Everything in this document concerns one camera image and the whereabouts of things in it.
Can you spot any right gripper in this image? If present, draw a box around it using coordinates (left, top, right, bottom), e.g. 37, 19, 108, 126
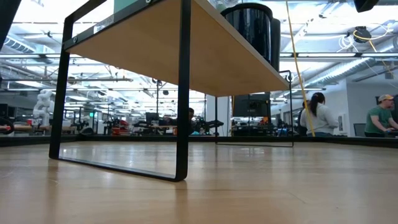
353, 0, 380, 13

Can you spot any dark navy mug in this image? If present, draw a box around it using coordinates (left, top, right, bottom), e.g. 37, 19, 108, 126
220, 2, 274, 65

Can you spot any cyan mug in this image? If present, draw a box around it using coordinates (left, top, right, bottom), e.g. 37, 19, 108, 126
113, 0, 141, 13

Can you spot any person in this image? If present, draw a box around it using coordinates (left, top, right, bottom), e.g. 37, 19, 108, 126
186, 107, 197, 136
364, 94, 398, 138
300, 92, 340, 137

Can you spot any black monitor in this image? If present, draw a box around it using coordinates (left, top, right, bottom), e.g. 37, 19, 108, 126
232, 93, 272, 119

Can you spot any wooden tray board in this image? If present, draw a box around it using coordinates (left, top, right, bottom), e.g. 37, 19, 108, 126
49, 0, 295, 183

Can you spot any white humanoid robot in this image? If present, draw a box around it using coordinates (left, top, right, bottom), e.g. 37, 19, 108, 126
32, 89, 55, 127

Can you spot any black ceiling cable reel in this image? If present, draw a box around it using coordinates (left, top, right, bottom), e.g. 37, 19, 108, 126
353, 26, 373, 44

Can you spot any yellow cable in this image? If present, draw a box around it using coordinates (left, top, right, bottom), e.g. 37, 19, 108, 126
285, 0, 316, 138

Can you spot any black aluminium table frame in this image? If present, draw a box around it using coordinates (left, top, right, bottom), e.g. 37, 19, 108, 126
0, 134, 398, 149

